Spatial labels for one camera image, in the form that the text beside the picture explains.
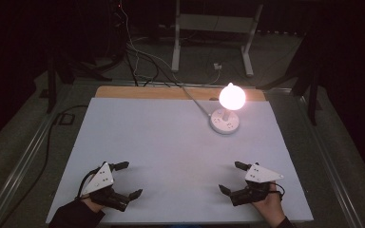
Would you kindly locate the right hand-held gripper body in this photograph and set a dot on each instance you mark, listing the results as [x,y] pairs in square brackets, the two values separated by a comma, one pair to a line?
[259,175]

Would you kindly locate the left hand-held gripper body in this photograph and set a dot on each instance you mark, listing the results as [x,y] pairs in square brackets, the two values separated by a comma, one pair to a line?
[101,180]

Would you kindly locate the white globe desk lamp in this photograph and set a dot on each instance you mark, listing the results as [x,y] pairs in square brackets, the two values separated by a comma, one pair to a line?
[231,99]

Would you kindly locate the person's left hand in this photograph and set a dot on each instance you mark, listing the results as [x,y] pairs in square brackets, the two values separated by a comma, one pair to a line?
[94,205]

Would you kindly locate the person's right hand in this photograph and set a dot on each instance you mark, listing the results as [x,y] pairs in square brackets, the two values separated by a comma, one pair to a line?
[272,207]

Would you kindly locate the white table mat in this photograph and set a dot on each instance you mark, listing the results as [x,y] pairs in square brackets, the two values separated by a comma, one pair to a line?
[171,152]

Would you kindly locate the white plug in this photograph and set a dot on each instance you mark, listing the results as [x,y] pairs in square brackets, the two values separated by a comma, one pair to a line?
[217,66]

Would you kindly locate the black stand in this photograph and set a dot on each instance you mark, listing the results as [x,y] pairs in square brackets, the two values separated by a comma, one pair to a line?
[55,79]
[307,82]

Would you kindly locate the white metal stand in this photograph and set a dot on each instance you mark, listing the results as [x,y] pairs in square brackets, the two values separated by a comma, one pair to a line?
[215,23]

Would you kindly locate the metal floor rail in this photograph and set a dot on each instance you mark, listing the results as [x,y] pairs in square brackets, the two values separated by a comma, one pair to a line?
[329,164]
[19,164]

